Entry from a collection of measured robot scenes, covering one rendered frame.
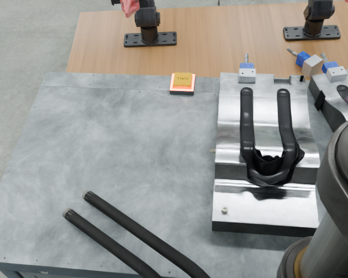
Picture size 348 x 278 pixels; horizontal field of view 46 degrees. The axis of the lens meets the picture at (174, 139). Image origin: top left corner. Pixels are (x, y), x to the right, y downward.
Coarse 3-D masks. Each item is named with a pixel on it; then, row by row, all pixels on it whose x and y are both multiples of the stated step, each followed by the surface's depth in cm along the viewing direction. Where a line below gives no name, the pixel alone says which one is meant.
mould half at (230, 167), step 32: (224, 96) 125; (256, 96) 124; (224, 128) 116; (256, 128) 116; (224, 160) 105; (224, 192) 108; (256, 192) 107; (288, 192) 107; (224, 224) 104; (256, 224) 102; (288, 224) 101
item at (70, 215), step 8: (64, 216) 110; (72, 216) 109; (80, 216) 109; (80, 224) 107; (88, 224) 106; (88, 232) 105; (96, 232) 104; (96, 240) 103; (104, 240) 102; (112, 240) 102; (112, 248) 100; (120, 248) 100; (120, 256) 98; (128, 256) 98; (136, 256) 98; (128, 264) 97
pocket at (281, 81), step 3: (273, 78) 129; (276, 78) 129; (279, 78) 129; (282, 78) 129; (285, 78) 129; (288, 78) 129; (276, 81) 130; (279, 81) 130; (282, 81) 130; (285, 81) 130; (288, 81) 129; (282, 84) 129; (285, 84) 129; (288, 84) 129; (291, 84) 126
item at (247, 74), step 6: (246, 54) 134; (246, 60) 132; (240, 66) 130; (246, 66) 129; (252, 66) 129; (240, 72) 126; (246, 72) 126; (252, 72) 126; (240, 78) 126; (246, 78) 125; (252, 78) 125
